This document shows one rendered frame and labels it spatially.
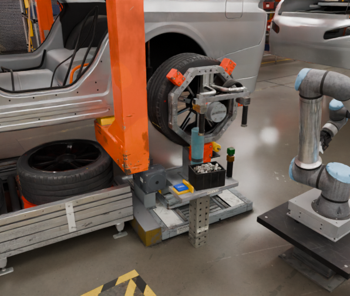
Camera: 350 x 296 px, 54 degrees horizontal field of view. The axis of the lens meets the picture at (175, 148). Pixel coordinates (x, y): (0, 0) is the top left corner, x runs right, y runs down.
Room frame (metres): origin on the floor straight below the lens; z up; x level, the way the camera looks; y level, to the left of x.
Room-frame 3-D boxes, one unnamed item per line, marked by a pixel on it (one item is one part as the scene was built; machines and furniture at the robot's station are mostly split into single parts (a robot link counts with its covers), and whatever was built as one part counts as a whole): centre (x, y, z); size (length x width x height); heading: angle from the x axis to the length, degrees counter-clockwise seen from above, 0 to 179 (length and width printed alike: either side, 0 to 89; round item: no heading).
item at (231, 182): (1.92, -0.19, 0.44); 0.43 x 0.17 x 0.03; 118
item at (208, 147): (2.34, -0.19, 0.48); 0.16 x 0.12 x 0.17; 28
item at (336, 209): (1.71, -0.93, 0.45); 0.19 x 0.19 x 0.10
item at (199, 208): (1.90, -0.16, 0.21); 0.10 x 0.10 x 0.42; 28
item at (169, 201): (2.43, -0.08, 0.13); 0.50 x 0.36 x 0.10; 118
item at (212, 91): (2.15, -0.18, 1.03); 0.19 x 0.18 x 0.11; 28
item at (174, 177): (2.46, -0.13, 0.32); 0.40 x 0.30 x 0.28; 118
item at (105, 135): (2.31, 0.43, 0.69); 0.52 x 0.17 x 0.35; 28
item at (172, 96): (2.31, -0.21, 0.85); 0.54 x 0.07 x 0.54; 118
